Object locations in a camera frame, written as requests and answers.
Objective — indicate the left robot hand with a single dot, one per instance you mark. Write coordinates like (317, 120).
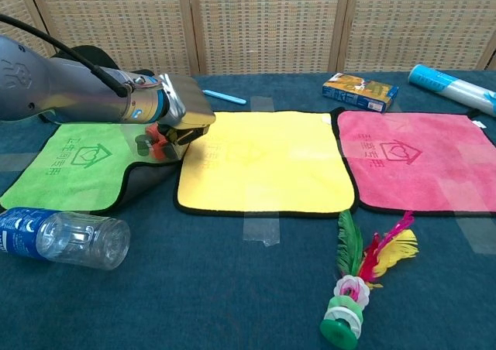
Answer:
(186, 102)

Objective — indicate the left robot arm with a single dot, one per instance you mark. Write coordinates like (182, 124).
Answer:
(69, 90)

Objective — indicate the yellow cloth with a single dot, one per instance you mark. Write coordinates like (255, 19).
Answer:
(271, 164)

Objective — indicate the green cloth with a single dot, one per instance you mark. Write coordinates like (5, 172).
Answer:
(69, 172)

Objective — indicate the pink cloth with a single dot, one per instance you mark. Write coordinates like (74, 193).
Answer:
(418, 164)

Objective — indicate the light blue toothbrush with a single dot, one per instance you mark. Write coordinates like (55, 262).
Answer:
(224, 97)

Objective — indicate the clear tape strip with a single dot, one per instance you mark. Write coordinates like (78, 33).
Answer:
(261, 230)
(262, 104)
(15, 162)
(478, 234)

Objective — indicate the woven wood screen panel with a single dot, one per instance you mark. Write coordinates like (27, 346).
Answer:
(116, 21)
(15, 5)
(422, 21)
(271, 21)

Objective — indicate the orange and blue carton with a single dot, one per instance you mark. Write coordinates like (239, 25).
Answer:
(360, 92)

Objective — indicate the clear water bottle blue label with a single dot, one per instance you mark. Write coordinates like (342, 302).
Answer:
(73, 237)

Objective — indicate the colourful feather shuttlecock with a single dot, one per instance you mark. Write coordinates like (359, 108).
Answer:
(348, 307)

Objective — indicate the blue white bag roll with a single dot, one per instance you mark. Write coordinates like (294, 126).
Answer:
(453, 88)

